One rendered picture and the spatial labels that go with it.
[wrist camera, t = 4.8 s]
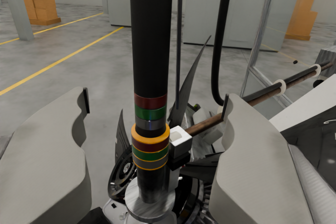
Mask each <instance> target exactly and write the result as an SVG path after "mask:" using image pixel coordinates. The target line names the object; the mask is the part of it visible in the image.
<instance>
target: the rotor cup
mask: <svg viewBox="0 0 336 224"><path fill-rule="evenodd" d="M127 163H130V168H129V170H128V171H127V172H126V173H124V167H125V165H126V164H127ZM136 177H137V166H136V164H135V163H134V161H133V154H132V145H130V146H129V147H128V148H127V149H126V150H125V151H124V152H123V153H122V155H121V156H120V158H119V159H118V161H117V162H116V164H115V166H114V168H113V170H112V172H111V175H110V178H109V181H108V186H107V193H108V196H109V198H111V199H112V200H113V201H115V202H117V203H119V204H121V205H123V206H126V201H125V200H124V198H125V193H126V189H127V187H128V185H129V184H130V181H132V180H133V179H134V178H136ZM174 190H175V202H174V206H173V209H172V212H176V219H177V224H181V223H182V222H183V221H184V220H185V219H186V218H187V216H188V215H189V213H190V211H191V209H192V207H193V205H194V203H195V200H196V196H197V191H198V179H196V178H193V177H192V179H190V180H188V181H184V180H183V177H182V176H181V177H179V179H178V187H176V188H175V189H174Z"/></svg>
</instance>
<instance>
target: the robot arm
mask: <svg viewBox="0 0 336 224"><path fill-rule="evenodd" d="M87 114H90V105H89V93H88V88H86V87H80V86H78V87H75V88H73V89H71V90H70V91H68V92H67V93H65V94H63V95H62V96H60V97H59V98H57V99H55V100H54V101H52V102H51V103H49V104H47V105H46V106H44V107H43V108H41V109H40V110H38V111H37V112H36V113H34V114H33V115H32V116H31V117H29V118H28V119H27V120H26V121H25V122H24V123H23V124H21V125H20V126H19V127H18V128H17V129H16V130H15V131H14V132H13V133H12V134H11V135H4V136H1V137H0V224H77V223H78V222H79V221H80V220H81V219H82V218H83V217H85V216H86V215H87V214H88V212H89V211H90V209H91V207H92V190H91V180H90V175H89V170H88V165H87V161H86V156H85V152H84V150H83V149H82V148H81V146H82V144H83V143H84V141H85V140H86V138H87V136H86V131H85V125H84V118H85V117H86V116H87ZM221 119H223V121H224V122H225V129H224V133H223V136H222V140H221V144H222V146H223V147H224V149H225V152H224V153H222V154H221V155H220V157H219V160H218V164H217V168H216V172H215V176H214V179H213V183H212V188H211V193H210V199H209V205H208V208H209V212H210V214H211V216H212V217H213V218H214V219H215V220H216V221H217V223H218V224H336V192H335V191H334V189H333V188H332V187H331V186H330V185H329V183H328V182H327V181H326V180H325V179H324V177H323V176H322V175H321V174H320V172H319V171H318V170H317V169H316V168H315V166H314V165H313V164H312V163H311V162H310V160H309V159H308V158H307V157H306V155H305V154H304V153H303V152H302V151H301V149H300V148H299V147H298V146H296V145H291V144H289V143H288V142H287V141H286V140H285V138H284V137H283V136H282V135H281V133H280V132H279V131H278V130H277V129H276V128H275V126H274V125H273V124H272V123H271V122H270V121H268V120H267V119H266V118H265V117H264V116H263V115H262V114H260V113H259V112H258V111H257V110H255V109H254V108H253V107H252V106H250V105H249V104H248V103H247V102H245V101H244V100H243V99H242V98H240V97H239V96H238V95H237V94H234V93H230V94H228V93H227V94H226V95H225V99H224V103H223V109H222V114H221Z"/></svg>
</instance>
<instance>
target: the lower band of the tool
mask: <svg viewBox="0 0 336 224"><path fill-rule="evenodd" d="M135 126H136V123H135V124H134V125H133V126H132V128H131V134H132V136H133V138H134V139H136V140H137V141H139V142H141V143H144V144H156V143H160V142H162V141H164V140H165V139H166V138H167V137H168V136H169V134H170V127H169V126H168V124H167V123H166V131H165V133H164V134H162V135H161V136H158V137H154V138H146V137H142V136H140V135H139V134H137V132H136V130H135ZM133 146H134V145H133ZM167 146H168V145H167ZM167 146H166V147H167ZM134 147H135V146H134ZM166 147H165V148H166ZM135 148H136V147H135ZM165 148H163V149H165ZM136 149H137V148H136ZM163 149H162V150H163ZM137 150H139V149H137ZM162 150H159V151H162ZM139 151H141V150H139ZM159 151H155V152H145V151H141V152H144V153H156V152H159ZM165 156H166V155H165ZM165 156H164V157H165ZM164 157H162V158H164ZM137 158H138V157H137ZM162 158H160V159H162ZM138 159H140V158H138ZM160 159H158V160H160ZM140 160H142V159H140ZM158 160H153V161H147V160H142V161H146V162H154V161H158ZM167 161H168V160H167ZM167 161H166V162H167ZM133 162H134V161H133ZM134 163H135V162H134ZM135 164H136V163H135ZM165 164H166V163H165ZM165 164H164V165H165ZM164 165H162V166H160V167H158V168H154V169H146V168H142V167H140V166H138V165H137V164H136V166H138V167H139V168H141V169H143V170H149V171H151V170H157V169H159V168H161V167H163V166H164Z"/></svg>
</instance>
